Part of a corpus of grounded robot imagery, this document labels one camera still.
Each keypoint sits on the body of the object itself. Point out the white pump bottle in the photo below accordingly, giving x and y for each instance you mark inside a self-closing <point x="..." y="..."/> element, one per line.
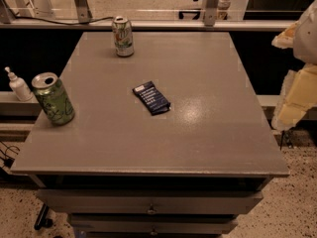
<point x="19" y="86"/>

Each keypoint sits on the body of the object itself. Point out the black cabinet caster wheel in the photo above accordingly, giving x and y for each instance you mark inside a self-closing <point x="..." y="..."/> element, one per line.
<point x="42" y="220"/>

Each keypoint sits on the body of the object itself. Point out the grey drawer cabinet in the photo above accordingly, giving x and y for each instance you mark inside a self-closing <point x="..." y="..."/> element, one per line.
<point x="214" y="137"/>

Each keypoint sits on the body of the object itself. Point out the white 7up can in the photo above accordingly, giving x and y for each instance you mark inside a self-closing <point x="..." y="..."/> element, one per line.
<point x="123" y="36"/>

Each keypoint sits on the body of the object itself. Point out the upper drawer front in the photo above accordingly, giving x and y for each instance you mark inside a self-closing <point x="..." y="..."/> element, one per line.
<point x="149" y="201"/>

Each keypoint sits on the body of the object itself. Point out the green soda can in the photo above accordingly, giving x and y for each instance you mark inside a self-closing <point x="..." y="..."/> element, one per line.
<point x="53" y="98"/>

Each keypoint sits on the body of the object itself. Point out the blue rxbar blueberry bar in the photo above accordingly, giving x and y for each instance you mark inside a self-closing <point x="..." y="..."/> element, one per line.
<point x="152" y="98"/>

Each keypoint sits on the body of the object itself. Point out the drawer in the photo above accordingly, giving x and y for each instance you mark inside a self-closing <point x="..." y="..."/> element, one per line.
<point x="149" y="201"/>
<point x="152" y="224"/>

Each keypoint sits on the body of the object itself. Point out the lower drawer front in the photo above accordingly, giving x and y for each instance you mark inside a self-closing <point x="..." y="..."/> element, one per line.
<point x="152" y="224"/>

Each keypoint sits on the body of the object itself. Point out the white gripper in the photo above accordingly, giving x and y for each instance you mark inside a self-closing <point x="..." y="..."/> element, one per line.
<point x="307" y="39"/>

